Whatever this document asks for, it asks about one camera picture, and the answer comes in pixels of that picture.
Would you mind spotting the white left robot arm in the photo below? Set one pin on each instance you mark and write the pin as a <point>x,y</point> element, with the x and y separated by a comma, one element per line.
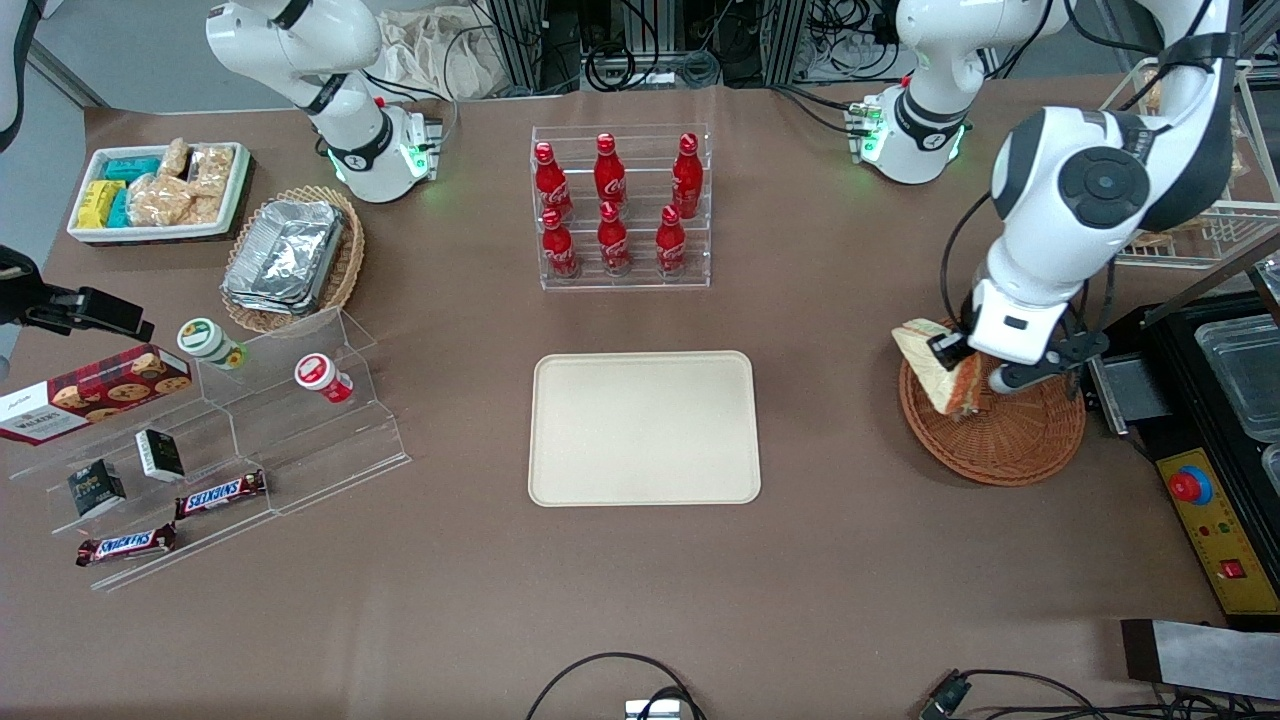
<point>1040,200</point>

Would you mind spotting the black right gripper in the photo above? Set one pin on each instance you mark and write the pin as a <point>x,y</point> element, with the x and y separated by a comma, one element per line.
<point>32,304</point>

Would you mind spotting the oval light wicker basket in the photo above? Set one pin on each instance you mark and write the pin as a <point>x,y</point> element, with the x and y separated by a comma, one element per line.
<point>348,270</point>

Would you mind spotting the aluminium frame post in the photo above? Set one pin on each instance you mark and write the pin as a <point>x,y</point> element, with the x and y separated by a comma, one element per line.
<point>783,40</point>
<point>518,40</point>

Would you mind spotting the green lid yogurt cup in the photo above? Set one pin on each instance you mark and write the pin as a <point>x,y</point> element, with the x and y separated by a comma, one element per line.
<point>205,340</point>

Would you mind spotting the bagged rice cracker snack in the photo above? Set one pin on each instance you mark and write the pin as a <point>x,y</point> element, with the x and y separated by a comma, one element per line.
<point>158,202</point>
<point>212,170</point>
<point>174,158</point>

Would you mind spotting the black machine with yellow panel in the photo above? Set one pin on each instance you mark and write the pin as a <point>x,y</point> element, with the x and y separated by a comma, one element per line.
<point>1170,340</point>

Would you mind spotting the clear acrylic bottle rack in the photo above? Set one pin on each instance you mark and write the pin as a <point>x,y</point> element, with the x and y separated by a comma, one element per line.
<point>640,150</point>

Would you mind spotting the small black white box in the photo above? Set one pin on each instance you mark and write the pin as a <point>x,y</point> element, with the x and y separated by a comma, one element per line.
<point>160,455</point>

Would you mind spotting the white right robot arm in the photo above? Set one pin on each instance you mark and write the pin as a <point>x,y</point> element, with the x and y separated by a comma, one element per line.
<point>300,40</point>

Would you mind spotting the triangular sandwich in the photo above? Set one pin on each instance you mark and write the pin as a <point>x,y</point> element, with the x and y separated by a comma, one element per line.
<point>935,380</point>

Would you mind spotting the red tartan cookie box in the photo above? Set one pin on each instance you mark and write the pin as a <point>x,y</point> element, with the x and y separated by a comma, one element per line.
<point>90,395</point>

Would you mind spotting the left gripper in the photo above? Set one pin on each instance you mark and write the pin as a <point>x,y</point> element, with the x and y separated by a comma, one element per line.
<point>946,351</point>

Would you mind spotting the small silver device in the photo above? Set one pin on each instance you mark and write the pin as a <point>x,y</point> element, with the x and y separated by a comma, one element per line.
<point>652,710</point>

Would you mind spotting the teal snack packet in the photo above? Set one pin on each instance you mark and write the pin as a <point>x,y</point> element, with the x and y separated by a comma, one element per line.
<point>132,168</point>

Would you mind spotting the round brown wicker basket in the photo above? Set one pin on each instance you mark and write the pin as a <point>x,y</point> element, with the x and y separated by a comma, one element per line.
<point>1010,450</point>

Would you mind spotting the red lid yogurt cup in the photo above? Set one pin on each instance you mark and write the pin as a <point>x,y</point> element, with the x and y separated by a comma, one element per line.
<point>318,375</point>

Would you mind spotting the bagged pastry snack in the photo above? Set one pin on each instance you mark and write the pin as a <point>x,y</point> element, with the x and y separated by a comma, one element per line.
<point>1150,241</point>

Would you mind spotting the grey flat strip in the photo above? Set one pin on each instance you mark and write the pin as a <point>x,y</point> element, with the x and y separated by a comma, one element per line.
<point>1200,655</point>

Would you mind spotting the red emergency stop button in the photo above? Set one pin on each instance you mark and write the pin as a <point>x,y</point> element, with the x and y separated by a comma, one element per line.
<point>1190,486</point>

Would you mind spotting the yellow snack packet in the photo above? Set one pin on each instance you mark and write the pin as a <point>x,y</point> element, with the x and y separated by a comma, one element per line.
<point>98,203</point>

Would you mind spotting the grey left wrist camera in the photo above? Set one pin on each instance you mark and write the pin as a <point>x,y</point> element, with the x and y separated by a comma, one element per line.
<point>1030,375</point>

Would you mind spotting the clear plastic container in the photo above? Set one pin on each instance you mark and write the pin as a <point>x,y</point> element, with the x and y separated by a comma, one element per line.
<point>1240,375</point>

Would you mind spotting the grey metal plate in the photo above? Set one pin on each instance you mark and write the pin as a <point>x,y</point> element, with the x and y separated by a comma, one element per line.
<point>1135,395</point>

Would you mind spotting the clear acrylic step stand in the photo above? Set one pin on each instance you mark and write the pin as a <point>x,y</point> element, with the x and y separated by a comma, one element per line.
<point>320,450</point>

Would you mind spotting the stacked aluminium foil containers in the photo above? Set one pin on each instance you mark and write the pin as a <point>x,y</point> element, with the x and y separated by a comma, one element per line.
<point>285,255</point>

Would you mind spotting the red cola bottle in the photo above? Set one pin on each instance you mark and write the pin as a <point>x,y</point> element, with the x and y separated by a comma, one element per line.
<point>609,172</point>
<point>550,185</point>
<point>558,248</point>
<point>670,243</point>
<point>613,242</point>
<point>687,178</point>

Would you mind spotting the brown snickers bar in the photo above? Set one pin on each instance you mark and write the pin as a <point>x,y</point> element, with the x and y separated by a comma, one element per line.
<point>125,545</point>
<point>220,494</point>

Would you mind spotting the beige plastic tray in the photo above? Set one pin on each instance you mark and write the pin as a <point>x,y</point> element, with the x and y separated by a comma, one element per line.
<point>640,430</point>

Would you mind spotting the white rectangular snack tray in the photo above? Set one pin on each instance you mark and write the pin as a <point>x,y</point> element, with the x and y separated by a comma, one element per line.
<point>150,233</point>

